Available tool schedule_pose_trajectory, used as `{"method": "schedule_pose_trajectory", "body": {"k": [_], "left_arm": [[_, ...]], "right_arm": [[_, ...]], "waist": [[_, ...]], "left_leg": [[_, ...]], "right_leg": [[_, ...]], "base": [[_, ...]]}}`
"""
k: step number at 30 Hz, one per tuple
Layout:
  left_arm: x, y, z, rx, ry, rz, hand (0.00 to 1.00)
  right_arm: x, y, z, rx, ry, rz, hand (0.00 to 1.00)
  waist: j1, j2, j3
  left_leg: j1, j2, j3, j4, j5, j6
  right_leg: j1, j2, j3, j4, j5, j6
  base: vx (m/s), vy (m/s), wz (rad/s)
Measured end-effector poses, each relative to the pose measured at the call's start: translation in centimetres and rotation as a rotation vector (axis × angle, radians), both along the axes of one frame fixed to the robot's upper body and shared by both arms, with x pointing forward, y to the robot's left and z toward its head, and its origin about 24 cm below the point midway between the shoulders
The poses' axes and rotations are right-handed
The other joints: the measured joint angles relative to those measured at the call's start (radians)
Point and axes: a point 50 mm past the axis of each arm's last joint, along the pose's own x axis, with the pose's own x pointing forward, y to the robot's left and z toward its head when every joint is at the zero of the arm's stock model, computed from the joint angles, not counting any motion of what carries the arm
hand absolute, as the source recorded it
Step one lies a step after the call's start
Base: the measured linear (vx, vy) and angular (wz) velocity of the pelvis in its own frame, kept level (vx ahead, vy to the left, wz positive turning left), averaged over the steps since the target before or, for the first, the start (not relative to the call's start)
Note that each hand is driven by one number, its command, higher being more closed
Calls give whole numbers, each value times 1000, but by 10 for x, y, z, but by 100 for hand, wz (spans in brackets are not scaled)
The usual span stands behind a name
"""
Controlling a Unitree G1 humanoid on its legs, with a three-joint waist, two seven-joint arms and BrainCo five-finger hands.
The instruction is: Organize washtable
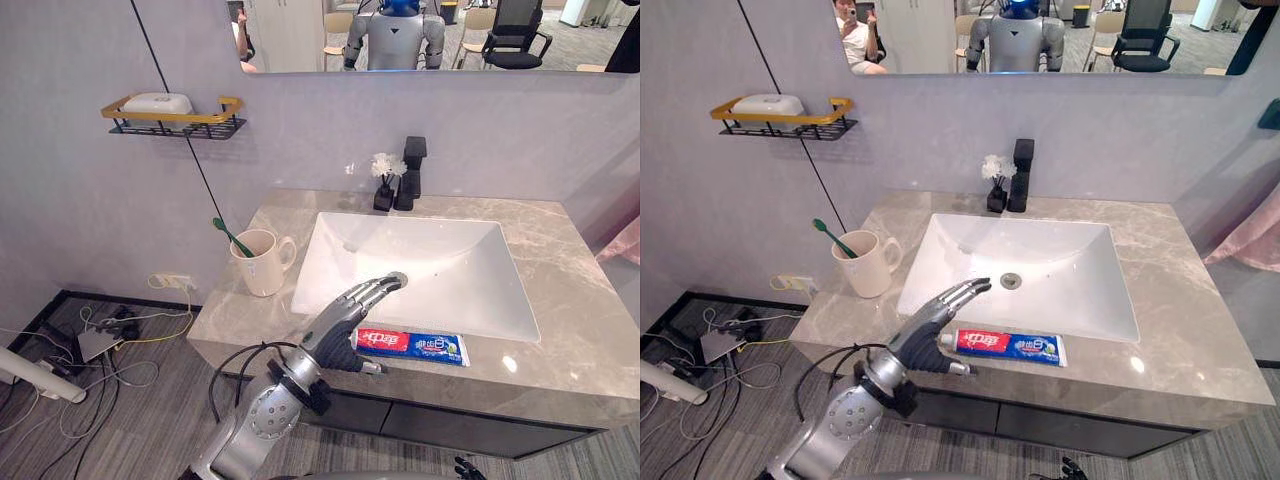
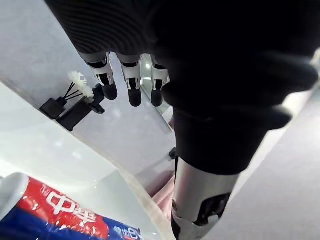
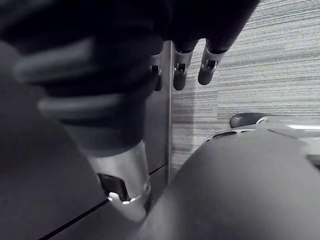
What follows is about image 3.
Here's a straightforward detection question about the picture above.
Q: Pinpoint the dark grey cabinet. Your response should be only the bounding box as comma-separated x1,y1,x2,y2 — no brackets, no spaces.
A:
0,39,169,240

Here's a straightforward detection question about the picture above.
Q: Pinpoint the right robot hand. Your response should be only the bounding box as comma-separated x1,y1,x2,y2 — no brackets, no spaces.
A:
0,0,256,222

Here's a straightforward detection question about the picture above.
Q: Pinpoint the silver robot leg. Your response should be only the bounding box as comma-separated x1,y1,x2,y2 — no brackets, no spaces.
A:
136,118,320,240

